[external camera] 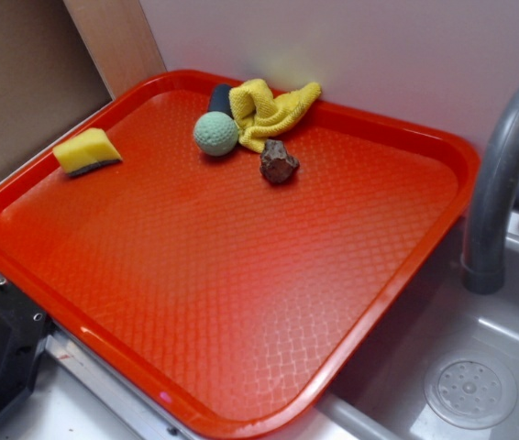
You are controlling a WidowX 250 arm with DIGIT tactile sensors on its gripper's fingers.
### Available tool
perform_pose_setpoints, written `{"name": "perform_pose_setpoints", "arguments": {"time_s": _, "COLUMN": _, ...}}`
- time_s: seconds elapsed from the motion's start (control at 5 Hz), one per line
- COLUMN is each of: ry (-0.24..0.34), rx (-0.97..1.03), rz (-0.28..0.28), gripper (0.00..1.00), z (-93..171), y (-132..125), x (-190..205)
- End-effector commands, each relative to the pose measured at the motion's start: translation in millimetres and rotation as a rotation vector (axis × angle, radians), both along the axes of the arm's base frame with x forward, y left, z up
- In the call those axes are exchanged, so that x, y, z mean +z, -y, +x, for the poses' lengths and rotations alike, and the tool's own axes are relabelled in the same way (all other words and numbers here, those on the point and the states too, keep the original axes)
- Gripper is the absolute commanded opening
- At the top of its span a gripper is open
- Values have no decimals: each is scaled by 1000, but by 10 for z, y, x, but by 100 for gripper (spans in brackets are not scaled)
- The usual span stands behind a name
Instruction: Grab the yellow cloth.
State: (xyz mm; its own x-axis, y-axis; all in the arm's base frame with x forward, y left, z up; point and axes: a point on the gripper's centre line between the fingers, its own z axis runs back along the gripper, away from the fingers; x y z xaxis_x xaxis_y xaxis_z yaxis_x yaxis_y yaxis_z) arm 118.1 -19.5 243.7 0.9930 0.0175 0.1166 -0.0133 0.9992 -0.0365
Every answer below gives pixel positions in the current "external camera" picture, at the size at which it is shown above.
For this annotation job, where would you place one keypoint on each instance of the yellow cloth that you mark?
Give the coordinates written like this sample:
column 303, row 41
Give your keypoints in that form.
column 260, row 115

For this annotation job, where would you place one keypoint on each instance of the brown rock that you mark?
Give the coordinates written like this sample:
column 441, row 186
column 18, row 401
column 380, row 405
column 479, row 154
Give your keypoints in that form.
column 276, row 164

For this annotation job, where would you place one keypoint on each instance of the red plastic tray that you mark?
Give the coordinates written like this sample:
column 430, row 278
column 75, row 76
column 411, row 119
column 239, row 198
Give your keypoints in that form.
column 229, row 301

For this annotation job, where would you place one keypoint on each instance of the green textured ball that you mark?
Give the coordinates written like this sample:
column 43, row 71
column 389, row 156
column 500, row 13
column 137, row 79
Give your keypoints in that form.
column 215, row 133

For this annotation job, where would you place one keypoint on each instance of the dark cylindrical object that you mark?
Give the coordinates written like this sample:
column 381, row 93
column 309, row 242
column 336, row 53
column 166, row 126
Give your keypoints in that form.
column 219, row 100

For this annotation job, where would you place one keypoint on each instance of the yellow sponge with dark pad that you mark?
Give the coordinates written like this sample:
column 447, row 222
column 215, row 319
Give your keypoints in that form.
column 90, row 150

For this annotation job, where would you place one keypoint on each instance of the grey toy faucet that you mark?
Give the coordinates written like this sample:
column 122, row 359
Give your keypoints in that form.
column 495, row 195

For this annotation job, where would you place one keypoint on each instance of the light wooden board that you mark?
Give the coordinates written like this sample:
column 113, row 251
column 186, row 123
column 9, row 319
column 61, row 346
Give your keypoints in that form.
column 118, row 37

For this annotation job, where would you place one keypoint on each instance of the grey toy sink basin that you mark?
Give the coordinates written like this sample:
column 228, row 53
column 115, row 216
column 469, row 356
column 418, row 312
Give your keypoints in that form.
column 442, row 363

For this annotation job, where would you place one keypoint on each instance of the brown cardboard panel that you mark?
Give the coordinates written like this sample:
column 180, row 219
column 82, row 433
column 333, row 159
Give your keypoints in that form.
column 48, row 81

